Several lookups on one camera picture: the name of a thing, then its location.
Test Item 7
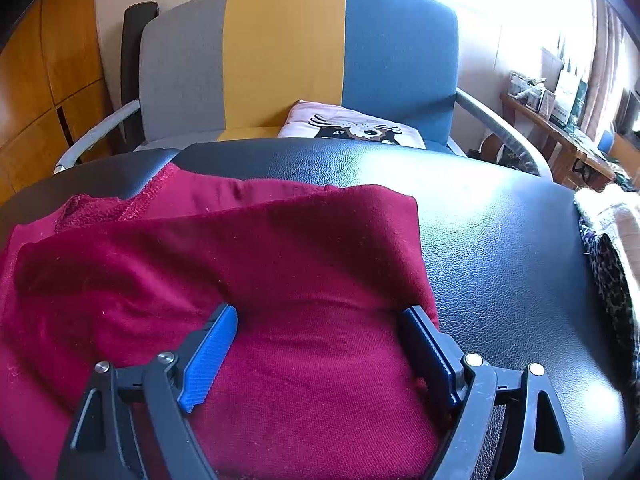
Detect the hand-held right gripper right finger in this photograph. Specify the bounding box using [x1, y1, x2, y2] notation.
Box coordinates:
[398, 305, 586, 480]

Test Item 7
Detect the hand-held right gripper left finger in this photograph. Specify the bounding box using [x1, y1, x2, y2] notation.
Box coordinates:
[55, 302, 238, 480]

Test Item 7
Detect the dark red garment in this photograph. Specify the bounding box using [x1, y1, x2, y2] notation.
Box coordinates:
[0, 162, 466, 480]

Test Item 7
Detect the leopard print cloth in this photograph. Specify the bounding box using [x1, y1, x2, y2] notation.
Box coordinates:
[579, 217, 640, 376]

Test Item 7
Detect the cream cloth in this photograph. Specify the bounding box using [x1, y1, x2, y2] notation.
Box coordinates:
[574, 184, 640, 256]

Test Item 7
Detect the pink dog print cushion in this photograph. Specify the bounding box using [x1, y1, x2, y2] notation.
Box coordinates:
[276, 100, 427, 150]

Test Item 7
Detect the wooden side table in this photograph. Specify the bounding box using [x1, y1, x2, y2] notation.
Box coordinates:
[500, 92, 618, 191]

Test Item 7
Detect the green paper bag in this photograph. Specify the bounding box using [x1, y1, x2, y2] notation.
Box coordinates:
[569, 77, 590, 131]

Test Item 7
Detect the white paper bag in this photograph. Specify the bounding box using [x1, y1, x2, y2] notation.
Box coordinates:
[555, 67, 578, 128]

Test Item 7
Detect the grey yellow blue armchair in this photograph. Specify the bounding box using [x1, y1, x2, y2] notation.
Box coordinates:
[54, 0, 555, 181]

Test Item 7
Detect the wooden wardrobe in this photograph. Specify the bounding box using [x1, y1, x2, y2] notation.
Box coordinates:
[0, 0, 121, 196]

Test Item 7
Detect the pink patterned curtain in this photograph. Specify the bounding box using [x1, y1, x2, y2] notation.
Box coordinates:
[587, 0, 626, 136]

